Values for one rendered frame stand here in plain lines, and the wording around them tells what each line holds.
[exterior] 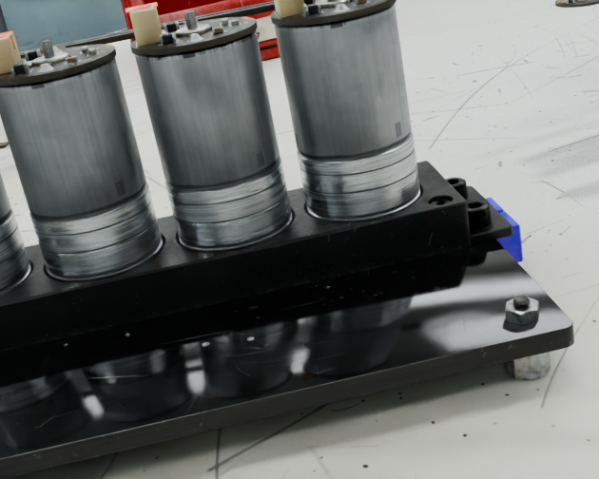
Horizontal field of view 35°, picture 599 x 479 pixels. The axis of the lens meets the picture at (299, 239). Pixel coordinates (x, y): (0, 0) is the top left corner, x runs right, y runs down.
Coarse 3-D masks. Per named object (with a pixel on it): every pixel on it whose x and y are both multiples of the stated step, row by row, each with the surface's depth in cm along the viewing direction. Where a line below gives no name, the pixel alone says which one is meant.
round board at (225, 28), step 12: (168, 24) 19; (216, 24) 19; (228, 24) 18; (240, 24) 18; (252, 24) 18; (168, 36) 18; (204, 36) 18; (216, 36) 17; (228, 36) 17; (240, 36) 18; (132, 48) 18; (144, 48) 18; (156, 48) 17; (168, 48) 17; (180, 48) 17; (192, 48) 17
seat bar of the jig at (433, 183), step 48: (288, 192) 21; (432, 192) 20; (288, 240) 19; (336, 240) 19; (384, 240) 19; (432, 240) 19; (48, 288) 18; (96, 288) 18; (144, 288) 18; (192, 288) 19; (240, 288) 19; (0, 336) 18; (48, 336) 19
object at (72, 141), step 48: (0, 96) 18; (48, 96) 17; (96, 96) 18; (48, 144) 18; (96, 144) 18; (48, 192) 18; (96, 192) 18; (144, 192) 19; (48, 240) 19; (96, 240) 18; (144, 240) 19
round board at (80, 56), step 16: (64, 48) 19; (80, 48) 19; (96, 48) 18; (112, 48) 18; (16, 64) 18; (64, 64) 18; (80, 64) 17; (96, 64) 17; (0, 80) 17; (16, 80) 17; (32, 80) 17
